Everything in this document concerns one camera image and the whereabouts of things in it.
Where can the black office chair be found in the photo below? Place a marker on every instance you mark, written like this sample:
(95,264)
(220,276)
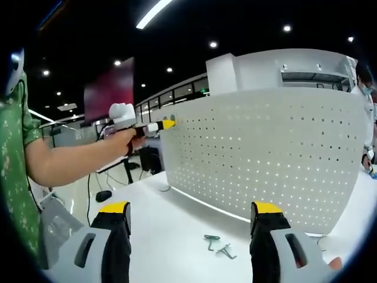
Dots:
(150,159)

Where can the white side desk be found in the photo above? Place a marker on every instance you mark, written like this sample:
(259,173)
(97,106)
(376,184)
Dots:
(112,165)

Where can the long linear ceiling light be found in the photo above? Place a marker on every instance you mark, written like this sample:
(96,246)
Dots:
(153,14)

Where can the small white security camera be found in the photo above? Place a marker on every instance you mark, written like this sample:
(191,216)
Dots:
(318,66)
(284,67)

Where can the white perforated mounting plate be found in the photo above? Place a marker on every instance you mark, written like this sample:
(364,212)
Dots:
(265,153)

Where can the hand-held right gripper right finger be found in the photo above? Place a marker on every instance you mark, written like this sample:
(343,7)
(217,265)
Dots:
(288,253)

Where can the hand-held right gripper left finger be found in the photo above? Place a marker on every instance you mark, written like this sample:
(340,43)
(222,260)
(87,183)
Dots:
(88,253)

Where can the black rounded floor object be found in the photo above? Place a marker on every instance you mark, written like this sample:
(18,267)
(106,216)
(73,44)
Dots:
(104,196)

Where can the metal storage shelf rack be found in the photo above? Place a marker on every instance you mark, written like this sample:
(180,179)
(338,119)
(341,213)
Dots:
(309,77)

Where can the group of round ceiling downlights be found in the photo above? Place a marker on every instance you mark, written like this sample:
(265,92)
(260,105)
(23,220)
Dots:
(287,28)

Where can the white worn device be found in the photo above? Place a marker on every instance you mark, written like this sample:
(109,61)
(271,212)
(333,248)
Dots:
(14,70)

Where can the small blue item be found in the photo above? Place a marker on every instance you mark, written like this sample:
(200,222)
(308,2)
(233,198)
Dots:
(372,174)

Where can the grey mesh chair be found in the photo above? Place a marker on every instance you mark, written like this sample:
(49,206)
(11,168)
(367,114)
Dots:
(59,224)

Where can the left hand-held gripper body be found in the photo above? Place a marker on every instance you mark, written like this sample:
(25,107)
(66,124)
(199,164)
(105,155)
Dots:
(123,116)

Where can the person's right hand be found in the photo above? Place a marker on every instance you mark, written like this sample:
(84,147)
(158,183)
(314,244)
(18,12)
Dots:
(335,263)

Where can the person's left hand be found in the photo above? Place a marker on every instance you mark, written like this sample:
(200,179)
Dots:
(125,143)

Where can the ceiling air conditioner vent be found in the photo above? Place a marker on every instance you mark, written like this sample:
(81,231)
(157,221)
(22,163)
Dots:
(67,106)

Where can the green floral shirt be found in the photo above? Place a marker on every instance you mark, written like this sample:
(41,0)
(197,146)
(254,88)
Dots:
(14,147)

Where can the dark red hanging panel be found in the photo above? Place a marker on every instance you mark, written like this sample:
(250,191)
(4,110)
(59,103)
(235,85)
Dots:
(109,91)

